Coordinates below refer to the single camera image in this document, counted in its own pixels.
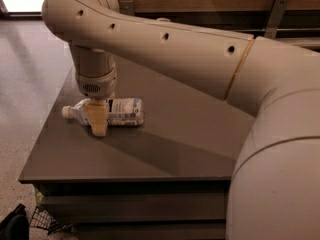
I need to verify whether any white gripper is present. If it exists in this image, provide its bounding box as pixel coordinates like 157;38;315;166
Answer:
69;45;117;137

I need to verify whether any clear plastic water bottle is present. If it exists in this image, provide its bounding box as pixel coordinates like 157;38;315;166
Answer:
62;98;145;126

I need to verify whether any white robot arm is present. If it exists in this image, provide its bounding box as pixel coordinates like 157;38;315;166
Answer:
42;0;320;240

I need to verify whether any grey table with drawers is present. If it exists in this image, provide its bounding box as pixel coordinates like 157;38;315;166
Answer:
19;59;254;240

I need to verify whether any green soda can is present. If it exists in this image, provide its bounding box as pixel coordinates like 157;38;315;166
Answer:
156;17;171;22

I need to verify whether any black bag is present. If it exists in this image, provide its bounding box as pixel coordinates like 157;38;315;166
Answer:
0;204;29;240

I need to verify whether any black wire basket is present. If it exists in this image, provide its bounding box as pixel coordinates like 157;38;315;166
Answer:
29;207;71;235

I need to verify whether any right metal wall bracket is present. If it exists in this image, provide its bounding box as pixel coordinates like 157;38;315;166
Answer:
264;0;290;39

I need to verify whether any wooden wall shelf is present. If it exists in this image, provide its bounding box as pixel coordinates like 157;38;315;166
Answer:
279;37;320;51

